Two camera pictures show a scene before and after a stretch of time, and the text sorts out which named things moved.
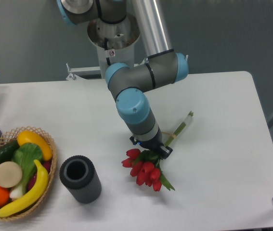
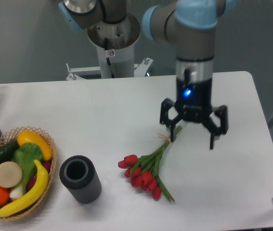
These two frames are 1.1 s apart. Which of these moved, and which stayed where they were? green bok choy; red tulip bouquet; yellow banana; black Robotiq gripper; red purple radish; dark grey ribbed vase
Moved: black Robotiq gripper; red tulip bouquet
Stayed: green bok choy; red purple radish; yellow banana; dark grey ribbed vase
